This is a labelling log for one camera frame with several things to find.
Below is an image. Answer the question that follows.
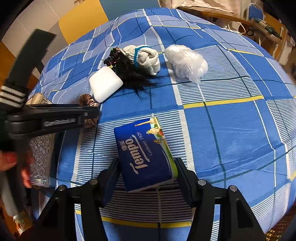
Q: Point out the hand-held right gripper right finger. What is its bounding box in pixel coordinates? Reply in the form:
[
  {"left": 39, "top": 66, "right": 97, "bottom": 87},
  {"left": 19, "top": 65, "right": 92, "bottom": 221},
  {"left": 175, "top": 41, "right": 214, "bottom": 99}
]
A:
[{"left": 176, "top": 158, "right": 266, "bottom": 241}]

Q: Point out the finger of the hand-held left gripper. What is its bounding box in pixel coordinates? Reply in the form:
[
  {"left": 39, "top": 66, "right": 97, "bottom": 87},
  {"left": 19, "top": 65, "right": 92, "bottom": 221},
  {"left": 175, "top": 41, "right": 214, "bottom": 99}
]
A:
[{"left": 25, "top": 104, "right": 101, "bottom": 120}]

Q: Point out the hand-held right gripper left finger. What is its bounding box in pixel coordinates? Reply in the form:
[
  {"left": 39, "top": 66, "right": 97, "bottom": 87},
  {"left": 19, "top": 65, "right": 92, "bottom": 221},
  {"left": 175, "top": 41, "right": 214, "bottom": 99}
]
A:
[{"left": 29, "top": 158, "right": 121, "bottom": 241}]

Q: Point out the brown satin scrunchie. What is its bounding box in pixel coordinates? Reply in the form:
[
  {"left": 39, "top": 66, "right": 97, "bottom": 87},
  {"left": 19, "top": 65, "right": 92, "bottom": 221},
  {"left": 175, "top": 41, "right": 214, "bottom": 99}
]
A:
[{"left": 80, "top": 94, "right": 101, "bottom": 128}]

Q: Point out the white box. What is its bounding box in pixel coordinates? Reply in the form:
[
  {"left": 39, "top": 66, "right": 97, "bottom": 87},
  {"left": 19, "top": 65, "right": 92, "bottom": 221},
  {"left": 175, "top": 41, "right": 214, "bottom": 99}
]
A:
[{"left": 89, "top": 67, "right": 124, "bottom": 103}]

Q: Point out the blue tissue packet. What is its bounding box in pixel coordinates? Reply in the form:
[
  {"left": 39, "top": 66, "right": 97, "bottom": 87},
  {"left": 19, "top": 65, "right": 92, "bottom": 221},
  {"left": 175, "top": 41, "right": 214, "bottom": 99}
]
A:
[{"left": 114, "top": 116, "right": 179, "bottom": 192}]

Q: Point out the black hair piece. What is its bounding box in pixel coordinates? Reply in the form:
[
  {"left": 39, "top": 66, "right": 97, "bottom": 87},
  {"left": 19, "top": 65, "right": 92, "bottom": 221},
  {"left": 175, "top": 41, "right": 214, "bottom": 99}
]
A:
[{"left": 104, "top": 47, "right": 162, "bottom": 102}]

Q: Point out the white knitted sock teal stripe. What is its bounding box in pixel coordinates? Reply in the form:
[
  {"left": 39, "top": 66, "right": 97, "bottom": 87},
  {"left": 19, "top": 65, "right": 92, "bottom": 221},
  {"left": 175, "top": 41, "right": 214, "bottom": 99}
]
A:
[{"left": 122, "top": 44, "right": 161, "bottom": 76}]

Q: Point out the clear plastic bag bundle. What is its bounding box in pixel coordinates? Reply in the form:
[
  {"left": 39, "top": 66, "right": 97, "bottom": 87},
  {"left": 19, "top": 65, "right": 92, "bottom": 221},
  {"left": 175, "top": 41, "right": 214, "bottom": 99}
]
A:
[{"left": 164, "top": 44, "right": 208, "bottom": 83}]

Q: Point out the person's left hand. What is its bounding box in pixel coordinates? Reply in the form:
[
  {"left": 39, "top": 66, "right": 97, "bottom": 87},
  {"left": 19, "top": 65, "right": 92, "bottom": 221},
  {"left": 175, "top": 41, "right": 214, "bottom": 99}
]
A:
[{"left": 0, "top": 151, "right": 35, "bottom": 189}]

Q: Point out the silver ornate tissue box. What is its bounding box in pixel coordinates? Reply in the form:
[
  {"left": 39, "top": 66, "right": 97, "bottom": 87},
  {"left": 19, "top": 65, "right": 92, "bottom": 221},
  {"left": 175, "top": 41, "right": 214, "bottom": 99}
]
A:
[{"left": 24, "top": 93, "right": 58, "bottom": 187}]

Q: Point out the blue plaid blanket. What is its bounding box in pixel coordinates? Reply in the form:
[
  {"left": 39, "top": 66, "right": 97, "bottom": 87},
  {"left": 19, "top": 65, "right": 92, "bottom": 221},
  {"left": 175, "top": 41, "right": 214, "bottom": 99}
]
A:
[{"left": 30, "top": 8, "right": 296, "bottom": 241}]

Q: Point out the grey yellow blue headboard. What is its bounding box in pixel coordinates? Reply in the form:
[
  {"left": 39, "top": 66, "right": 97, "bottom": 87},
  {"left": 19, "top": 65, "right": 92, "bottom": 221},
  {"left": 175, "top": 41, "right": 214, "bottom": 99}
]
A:
[{"left": 2, "top": 0, "right": 162, "bottom": 79}]

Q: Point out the wooden side desk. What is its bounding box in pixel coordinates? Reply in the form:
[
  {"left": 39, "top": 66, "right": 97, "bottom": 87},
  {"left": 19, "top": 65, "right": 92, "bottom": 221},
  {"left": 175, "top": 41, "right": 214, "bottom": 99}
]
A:
[{"left": 178, "top": 6, "right": 289, "bottom": 42}]

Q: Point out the green black tool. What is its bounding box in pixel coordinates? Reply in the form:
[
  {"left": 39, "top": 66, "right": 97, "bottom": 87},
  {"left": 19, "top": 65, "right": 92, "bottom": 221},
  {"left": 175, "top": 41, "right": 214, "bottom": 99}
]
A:
[{"left": 254, "top": 18, "right": 283, "bottom": 39}]

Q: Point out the blue folding chair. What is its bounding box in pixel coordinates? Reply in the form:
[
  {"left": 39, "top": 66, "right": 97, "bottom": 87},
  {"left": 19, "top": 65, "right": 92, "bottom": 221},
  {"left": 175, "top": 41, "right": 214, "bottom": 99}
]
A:
[{"left": 248, "top": 3, "right": 265, "bottom": 22}]

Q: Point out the black white striped strap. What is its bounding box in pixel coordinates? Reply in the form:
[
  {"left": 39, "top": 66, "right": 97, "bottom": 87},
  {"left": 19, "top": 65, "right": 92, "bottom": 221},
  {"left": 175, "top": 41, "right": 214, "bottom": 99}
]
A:
[{"left": 0, "top": 29, "right": 57, "bottom": 109}]

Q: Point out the white cable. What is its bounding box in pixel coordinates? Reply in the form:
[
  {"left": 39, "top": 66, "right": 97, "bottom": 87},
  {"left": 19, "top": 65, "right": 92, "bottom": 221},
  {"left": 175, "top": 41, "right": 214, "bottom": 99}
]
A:
[{"left": 225, "top": 20, "right": 247, "bottom": 36}]

